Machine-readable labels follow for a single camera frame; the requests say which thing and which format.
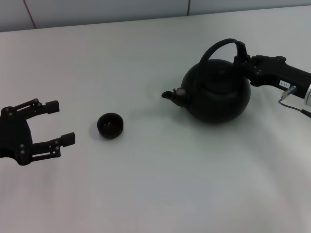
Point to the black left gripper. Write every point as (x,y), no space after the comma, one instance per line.
(14,138)

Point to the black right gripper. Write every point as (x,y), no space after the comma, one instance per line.
(281,72)

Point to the small black teacup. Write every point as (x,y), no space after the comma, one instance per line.
(110,127)

